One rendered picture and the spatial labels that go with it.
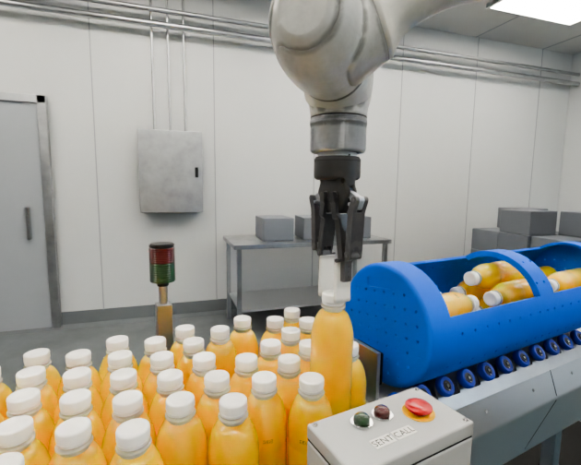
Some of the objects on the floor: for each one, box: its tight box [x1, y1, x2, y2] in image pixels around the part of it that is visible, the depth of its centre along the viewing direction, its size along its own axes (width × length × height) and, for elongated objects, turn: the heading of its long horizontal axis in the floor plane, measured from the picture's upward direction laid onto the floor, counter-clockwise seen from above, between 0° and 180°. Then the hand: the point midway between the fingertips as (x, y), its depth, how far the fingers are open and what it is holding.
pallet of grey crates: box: [470, 207, 581, 269], centre depth 424 cm, size 120×80×119 cm
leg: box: [540, 430, 563, 465], centre depth 149 cm, size 6×6×63 cm
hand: (334, 279), depth 61 cm, fingers closed on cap, 4 cm apart
